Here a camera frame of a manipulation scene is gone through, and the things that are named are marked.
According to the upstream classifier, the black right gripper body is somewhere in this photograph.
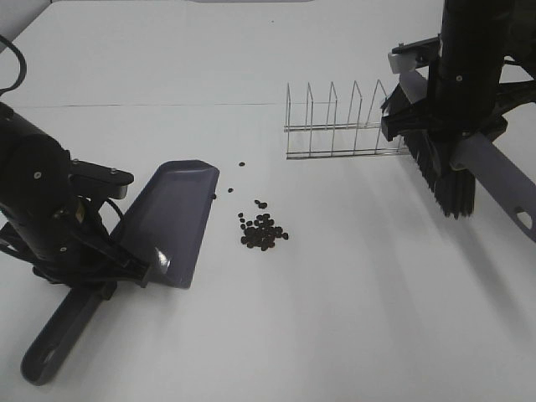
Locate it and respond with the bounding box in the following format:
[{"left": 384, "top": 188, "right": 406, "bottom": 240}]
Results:
[{"left": 426, "top": 59, "right": 508, "bottom": 144}]

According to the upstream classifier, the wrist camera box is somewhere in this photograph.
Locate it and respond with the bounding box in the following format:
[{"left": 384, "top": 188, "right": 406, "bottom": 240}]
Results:
[
  {"left": 70, "top": 159, "right": 134, "bottom": 199},
  {"left": 388, "top": 35, "right": 441, "bottom": 75}
]

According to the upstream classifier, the metal wire dish rack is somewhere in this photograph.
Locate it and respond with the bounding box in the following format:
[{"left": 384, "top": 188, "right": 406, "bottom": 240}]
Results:
[{"left": 283, "top": 80, "right": 409, "bottom": 160}]

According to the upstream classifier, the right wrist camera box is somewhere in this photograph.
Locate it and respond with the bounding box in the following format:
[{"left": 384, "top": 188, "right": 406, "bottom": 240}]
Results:
[{"left": 388, "top": 35, "right": 441, "bottom": 75}]

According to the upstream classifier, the pile of coffee beans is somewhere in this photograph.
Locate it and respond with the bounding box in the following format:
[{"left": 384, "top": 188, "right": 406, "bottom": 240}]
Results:
[{"left": 237, "top": 199, "right": 290, "bottom": 251}]

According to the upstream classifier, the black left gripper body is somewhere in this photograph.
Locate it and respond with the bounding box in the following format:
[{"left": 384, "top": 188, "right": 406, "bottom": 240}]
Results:
[{"left": 1, "top": 196, "right": 126, "bottom": 287}]

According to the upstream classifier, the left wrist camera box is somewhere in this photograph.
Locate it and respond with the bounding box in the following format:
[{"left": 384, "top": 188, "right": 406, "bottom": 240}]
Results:
[{"left": 70, "top": 159, "right": 134, "bottom": 199}]

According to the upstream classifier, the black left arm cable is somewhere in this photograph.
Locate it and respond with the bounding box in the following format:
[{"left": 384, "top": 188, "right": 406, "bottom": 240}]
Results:
[{"left": 0, "top": 33, "right": 27, "bottom": 95}]

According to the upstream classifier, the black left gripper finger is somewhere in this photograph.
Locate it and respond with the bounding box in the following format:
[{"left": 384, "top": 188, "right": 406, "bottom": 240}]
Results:
[
  {"left": 109, "top": 255, "right": 151, "bottom": 288},
  {"left": 98, "top": 281, "right": 117, "bottom": 301}
]

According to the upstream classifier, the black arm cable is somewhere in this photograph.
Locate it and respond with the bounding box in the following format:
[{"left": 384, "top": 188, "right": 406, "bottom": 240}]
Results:
[
  {"left": 0, "top": 33, "right": 27, "bottom": 95},
  {"left": 500, "top": 54, "right": 536, "bottom": 83}
]

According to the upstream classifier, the purple plastic dustpan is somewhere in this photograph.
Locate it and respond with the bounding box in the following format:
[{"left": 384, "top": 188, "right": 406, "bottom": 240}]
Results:
[{"left": 20, "top": 160, "right": 219, "bottom": 385}]

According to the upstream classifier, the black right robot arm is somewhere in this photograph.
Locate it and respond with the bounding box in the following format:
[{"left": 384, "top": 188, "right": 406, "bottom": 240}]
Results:
[{"left": 381, "top": 1, "right": 535, "bottom": 142}]

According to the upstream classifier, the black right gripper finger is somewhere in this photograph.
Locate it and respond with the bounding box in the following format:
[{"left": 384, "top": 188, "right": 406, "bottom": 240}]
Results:
[
  {"left": 381, "top": 102, "right": 430, "bottom": 142},
  {"left": 493, "top": 80, "right": 535, "bottom": 119}
]

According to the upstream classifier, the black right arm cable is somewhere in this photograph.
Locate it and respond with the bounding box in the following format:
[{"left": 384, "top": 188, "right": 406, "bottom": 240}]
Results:
[{"left": 500, "top": 54, "right": 536, "bottom": 83}]

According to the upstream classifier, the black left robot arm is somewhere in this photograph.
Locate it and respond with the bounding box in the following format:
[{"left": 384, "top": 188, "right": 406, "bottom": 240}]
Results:
[{"left": 1, "top": 104, "right": 150, "bottom": 287}]

